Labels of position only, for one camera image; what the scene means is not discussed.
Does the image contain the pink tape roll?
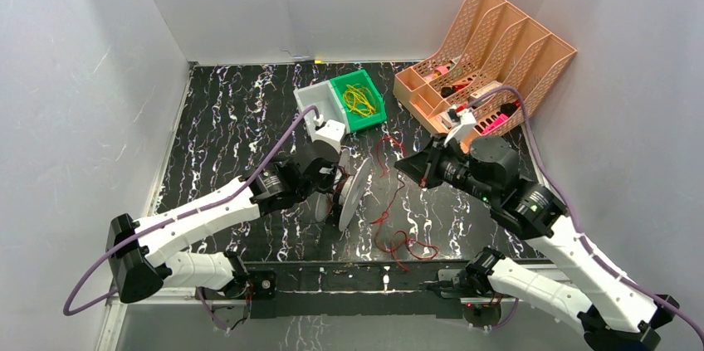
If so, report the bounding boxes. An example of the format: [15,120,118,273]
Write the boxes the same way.
[432,66,452,78]

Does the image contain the peach plastic desk organizer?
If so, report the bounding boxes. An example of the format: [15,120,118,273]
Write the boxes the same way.
[393,0,577,149]

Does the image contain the red wire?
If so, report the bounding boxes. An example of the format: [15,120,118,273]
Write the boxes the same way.
[327,136,441,274]

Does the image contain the black red marker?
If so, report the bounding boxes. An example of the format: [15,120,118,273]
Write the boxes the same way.
[499,100,523,119]

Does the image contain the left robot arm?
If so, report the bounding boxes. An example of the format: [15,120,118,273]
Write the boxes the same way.
[106,142,351,304]

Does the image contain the white plastic bin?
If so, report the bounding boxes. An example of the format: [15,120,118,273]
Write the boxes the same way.
[293,80,351,135]

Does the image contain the white box in organizer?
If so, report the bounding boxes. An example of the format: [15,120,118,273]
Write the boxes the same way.
[469,80,502,101]

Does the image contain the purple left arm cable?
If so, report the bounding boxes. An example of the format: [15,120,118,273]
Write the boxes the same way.
[62,104,321,318]

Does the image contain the yellow wires bundle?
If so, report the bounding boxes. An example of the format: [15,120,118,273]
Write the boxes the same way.
[341,83,380,118]

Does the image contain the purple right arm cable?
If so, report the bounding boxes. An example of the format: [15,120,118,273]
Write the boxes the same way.
[467,85,704,333]

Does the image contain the green plastic bin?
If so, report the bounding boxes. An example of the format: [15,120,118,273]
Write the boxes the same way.
[330,70,387,133]

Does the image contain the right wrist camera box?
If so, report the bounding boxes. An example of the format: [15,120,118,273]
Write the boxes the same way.
[444,105,477,146]

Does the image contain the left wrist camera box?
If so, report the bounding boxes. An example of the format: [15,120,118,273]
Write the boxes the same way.
[311,115,346,162]

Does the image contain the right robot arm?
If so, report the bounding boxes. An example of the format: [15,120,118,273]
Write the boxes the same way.
[395,134,674,350]

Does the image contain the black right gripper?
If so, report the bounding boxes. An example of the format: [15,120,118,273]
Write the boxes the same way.
[394,133,495,205]

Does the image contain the white plastic cable spool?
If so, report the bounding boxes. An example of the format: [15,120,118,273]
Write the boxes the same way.
[315,148,372,232]

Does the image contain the pink item in organizer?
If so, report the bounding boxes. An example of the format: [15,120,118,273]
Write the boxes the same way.
[481,113,508,135]

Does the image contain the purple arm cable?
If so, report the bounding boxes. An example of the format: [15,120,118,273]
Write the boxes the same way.
[467,85,704,333]
[62,104,321,318]

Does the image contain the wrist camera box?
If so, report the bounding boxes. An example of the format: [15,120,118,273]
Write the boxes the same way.
[311,115,346,162]
[444,105,477,146]

